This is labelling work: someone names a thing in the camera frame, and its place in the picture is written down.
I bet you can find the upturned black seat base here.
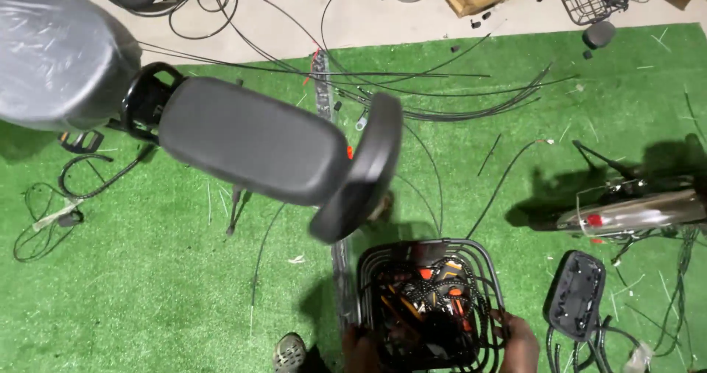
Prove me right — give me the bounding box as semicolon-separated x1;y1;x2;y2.
544;250;607;343

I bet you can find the person's grey shoe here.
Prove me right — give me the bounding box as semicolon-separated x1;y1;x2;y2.
273;332;308;373

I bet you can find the black kickstand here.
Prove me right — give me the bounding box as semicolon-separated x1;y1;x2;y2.
226;184;253;237

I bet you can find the black round cap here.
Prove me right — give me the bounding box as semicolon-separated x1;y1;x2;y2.
582;21;617;50

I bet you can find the black padded backrest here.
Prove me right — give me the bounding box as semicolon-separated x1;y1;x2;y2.
307;92;404;246

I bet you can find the black metal seat handle frame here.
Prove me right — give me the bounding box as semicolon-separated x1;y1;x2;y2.
106;61;186;145

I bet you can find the clear plastic parts packet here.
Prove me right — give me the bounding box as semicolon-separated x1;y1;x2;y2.
313;49;336;123

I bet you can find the orange black parts heap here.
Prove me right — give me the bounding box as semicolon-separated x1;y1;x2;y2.
377;260;480;363

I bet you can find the short black rod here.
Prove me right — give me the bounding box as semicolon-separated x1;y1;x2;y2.
477;133;503;177

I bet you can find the bundle of long black cables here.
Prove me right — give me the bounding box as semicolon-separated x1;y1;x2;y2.
137;0;580;124

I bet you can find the silver fender with red reflector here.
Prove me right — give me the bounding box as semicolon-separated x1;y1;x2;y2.
556;189;707;240

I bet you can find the black padded bike seat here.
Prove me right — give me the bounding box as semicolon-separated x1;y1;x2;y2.
157;76;352;207

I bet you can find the plastic-wrapped grey bike seat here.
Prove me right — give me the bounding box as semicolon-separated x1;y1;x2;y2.
0;0;144;133

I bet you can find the black wire bike basket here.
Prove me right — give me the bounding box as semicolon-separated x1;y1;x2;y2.
356;238;507;372

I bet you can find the person's left hand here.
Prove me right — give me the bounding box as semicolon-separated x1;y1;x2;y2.
341;323;386;373

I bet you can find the green artificial turf mat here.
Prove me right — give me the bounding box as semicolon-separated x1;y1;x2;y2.
0;22;707;373

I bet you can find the single long black cable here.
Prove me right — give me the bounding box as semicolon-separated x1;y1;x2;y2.
465;138;555;240

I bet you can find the coiled black cable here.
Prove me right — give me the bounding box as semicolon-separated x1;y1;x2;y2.
13;144;157;264

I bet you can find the black wiring harness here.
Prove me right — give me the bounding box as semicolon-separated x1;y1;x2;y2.
546;225;707;373

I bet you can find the person's right hand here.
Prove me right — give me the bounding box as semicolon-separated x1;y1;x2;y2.
490;309;541;373

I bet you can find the black bike pedal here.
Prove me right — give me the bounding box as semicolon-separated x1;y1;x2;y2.
57;129;105;155

